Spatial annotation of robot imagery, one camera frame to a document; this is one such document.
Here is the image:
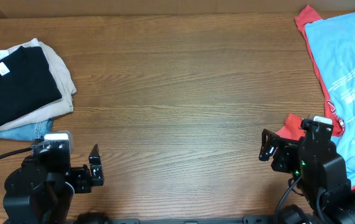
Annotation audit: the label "black t-shirt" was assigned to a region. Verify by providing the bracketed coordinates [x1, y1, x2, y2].
[0, 47, 62, 126]

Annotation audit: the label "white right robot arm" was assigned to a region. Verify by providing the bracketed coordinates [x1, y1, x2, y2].
[259, 128, 355, 223]

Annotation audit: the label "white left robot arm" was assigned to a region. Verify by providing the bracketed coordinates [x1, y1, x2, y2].
[3, 141, 104, 224]

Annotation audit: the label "red t-shirt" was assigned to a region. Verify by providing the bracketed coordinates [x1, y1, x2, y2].
[275, 4, 355, 192]

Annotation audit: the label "blue denim jeans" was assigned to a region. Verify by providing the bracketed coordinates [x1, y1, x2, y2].
[0, 119, 53, 141]

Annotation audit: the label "beige folded trousers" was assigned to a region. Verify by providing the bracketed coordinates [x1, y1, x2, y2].
[0, 39, 76, 131]

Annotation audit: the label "light blue t-shirt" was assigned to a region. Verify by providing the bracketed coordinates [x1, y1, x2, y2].
[305, 12, 355, 185]

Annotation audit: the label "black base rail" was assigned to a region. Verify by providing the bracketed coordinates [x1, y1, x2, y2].
[68, 212, 273, 224]

